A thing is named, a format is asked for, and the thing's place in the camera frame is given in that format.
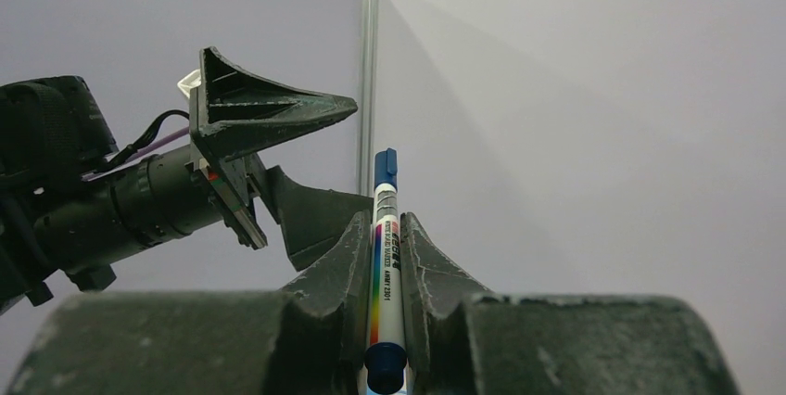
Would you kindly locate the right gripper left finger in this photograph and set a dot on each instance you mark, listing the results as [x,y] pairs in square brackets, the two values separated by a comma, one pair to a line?
[307,337]

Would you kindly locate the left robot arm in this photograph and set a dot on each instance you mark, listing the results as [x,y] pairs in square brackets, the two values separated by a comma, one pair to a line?
[72,201]

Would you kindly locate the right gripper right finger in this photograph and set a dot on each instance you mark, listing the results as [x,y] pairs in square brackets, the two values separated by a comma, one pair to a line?
[464,338]

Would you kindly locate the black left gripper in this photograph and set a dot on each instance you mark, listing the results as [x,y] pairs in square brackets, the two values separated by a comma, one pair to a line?
[233,113]

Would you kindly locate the white whiteboard marker pen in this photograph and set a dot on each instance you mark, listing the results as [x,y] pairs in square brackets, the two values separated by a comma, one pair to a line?
[386,357]

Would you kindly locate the blue marker cap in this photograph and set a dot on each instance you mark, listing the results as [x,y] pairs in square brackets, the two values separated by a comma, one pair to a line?
[386,168]

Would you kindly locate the aluminium corner frame post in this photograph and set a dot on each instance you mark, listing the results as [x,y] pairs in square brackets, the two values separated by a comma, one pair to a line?
[366,105]

